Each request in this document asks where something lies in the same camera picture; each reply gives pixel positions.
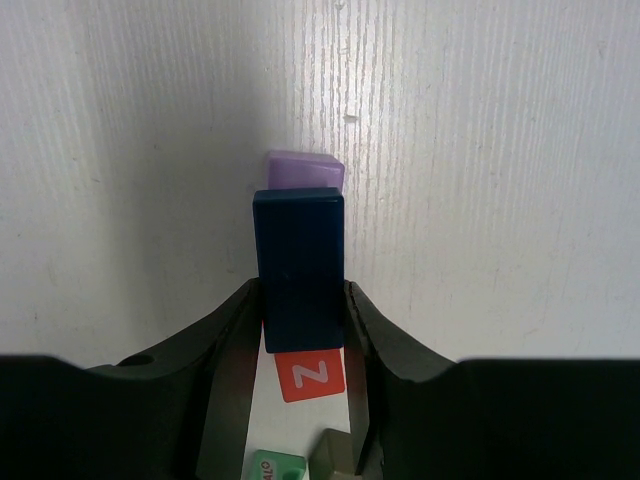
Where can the dark blue wood block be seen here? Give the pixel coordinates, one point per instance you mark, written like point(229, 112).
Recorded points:
point(299, 235)

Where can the red orange wood cube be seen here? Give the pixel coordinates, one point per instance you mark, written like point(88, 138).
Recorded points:
point(310, 374)

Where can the brown window wood block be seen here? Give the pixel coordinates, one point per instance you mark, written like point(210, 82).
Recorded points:
point(332, 457)

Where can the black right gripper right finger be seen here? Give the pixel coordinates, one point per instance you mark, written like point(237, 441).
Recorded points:
point(415, 414)

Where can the green hospital wood block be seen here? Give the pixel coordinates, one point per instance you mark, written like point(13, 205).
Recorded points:
point(272, 465)

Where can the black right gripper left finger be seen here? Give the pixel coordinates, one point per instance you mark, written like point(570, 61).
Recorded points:
point(177, 410)

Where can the large lilac wood block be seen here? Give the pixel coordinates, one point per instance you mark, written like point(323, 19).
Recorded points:
point(292, 170)

